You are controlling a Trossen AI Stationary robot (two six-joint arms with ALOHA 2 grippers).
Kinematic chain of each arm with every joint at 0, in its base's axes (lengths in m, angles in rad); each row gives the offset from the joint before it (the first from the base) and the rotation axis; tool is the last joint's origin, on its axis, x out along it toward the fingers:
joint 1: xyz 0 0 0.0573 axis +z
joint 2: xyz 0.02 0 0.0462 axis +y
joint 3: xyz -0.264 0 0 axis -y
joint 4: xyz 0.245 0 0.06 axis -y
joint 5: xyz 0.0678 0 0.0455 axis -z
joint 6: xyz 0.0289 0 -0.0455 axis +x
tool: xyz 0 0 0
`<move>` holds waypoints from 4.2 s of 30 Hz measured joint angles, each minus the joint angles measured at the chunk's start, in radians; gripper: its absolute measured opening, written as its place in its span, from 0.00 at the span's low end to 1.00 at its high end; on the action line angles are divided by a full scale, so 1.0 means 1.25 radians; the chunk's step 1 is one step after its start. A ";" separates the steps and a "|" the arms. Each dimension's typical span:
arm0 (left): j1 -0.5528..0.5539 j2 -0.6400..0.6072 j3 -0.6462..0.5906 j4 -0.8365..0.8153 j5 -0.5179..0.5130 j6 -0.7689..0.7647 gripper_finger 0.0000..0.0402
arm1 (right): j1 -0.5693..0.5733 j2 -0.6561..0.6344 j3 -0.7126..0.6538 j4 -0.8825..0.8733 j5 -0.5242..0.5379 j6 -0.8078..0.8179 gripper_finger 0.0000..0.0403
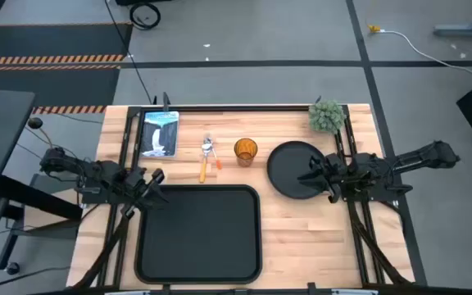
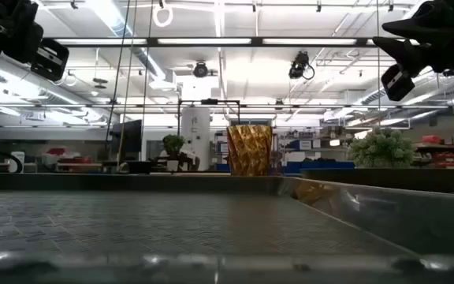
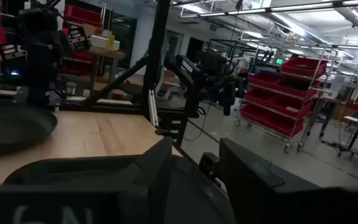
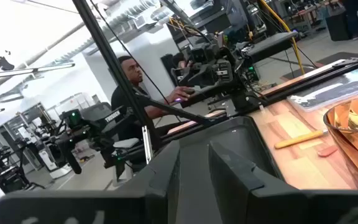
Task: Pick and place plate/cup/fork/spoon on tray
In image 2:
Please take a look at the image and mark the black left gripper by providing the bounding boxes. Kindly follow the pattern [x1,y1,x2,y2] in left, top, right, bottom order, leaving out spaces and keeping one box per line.
[0,0,71,83]

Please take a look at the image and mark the dark round plate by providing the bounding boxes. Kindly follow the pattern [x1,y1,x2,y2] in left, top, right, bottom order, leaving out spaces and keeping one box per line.
[300,168,454,194]

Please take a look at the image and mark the amber faceted glass cup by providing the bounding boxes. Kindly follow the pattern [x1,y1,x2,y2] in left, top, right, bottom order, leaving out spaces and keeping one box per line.
[225,124,274,177]

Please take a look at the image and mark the grey metal tray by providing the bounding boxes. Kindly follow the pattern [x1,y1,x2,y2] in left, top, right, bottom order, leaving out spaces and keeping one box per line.
[0,172,454,284]

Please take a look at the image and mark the white plastic container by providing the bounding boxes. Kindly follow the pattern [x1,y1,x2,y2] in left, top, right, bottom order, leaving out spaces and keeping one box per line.
[8,151,26,174]

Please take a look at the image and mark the black monitor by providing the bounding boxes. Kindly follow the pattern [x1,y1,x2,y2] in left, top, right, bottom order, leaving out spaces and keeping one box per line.
[110,119,143,163]

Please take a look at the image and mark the green plant in patterned pot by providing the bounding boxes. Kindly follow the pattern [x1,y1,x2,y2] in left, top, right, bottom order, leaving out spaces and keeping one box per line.
[347,127,417,170]

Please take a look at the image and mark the shelf with red boxes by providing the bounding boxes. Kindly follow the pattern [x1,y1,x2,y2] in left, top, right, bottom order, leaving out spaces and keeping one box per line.
[415,134,454,170]

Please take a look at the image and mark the small green potted plant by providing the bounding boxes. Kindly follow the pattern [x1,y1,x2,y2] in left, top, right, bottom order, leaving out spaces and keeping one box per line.
[162,134,186,173]

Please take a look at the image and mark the blue storage bins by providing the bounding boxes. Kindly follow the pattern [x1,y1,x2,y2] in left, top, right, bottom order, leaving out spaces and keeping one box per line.
[283,159,356,175]

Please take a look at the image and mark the thin dark hanging cable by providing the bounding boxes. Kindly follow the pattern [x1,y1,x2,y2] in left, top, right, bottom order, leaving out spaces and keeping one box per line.
[140,0,154,161]
[117,0,138,166]
[104,0,132,151]
[375,0,381,129]

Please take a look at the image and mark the white looped cable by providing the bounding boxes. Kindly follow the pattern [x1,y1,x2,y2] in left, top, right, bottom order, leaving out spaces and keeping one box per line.
[152,2,174,28]

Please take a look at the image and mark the black overhead camera with cable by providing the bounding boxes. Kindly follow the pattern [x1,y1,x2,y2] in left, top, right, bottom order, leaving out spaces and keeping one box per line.
[288,50,316,81]

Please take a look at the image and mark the round black ceiling camera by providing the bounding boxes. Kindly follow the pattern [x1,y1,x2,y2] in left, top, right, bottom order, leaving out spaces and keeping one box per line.
[192,61,210,79]

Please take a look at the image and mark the black frame crossbar with lights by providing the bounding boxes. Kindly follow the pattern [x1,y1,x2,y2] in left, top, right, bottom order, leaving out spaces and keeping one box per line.
[43,36,378,49]

